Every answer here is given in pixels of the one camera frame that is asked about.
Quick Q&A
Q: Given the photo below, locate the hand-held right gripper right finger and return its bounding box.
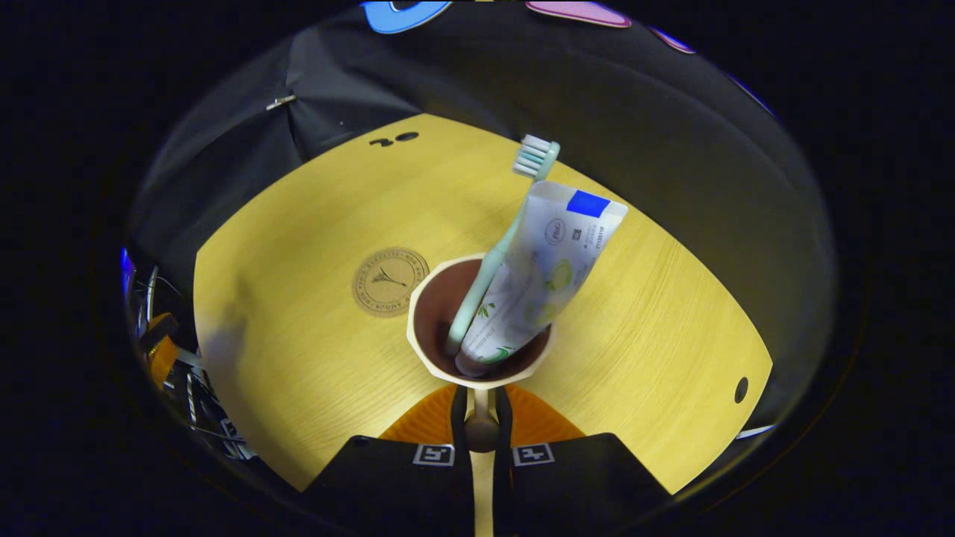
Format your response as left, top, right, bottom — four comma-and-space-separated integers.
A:
494, 384, 674, 537

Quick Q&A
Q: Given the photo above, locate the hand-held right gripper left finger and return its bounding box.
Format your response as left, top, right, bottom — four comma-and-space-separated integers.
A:
302, 384, 476, 537

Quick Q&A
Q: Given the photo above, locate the beige cup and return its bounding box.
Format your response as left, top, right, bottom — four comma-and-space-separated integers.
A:
406, 253, 557, 453

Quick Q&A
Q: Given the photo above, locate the white toothpaste tube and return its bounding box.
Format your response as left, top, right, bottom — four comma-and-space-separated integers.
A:
454, 180, 630, 378

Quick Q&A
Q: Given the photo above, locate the light green toothbrush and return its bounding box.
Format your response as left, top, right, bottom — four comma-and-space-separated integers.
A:
445, 134, 561, 357

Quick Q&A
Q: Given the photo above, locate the wooden desktop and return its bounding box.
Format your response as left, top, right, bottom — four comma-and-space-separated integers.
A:
194, 113, 774, 537

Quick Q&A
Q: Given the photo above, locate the black backdrop cloth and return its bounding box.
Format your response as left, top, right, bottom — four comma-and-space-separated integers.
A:
127, 0, 835, 418

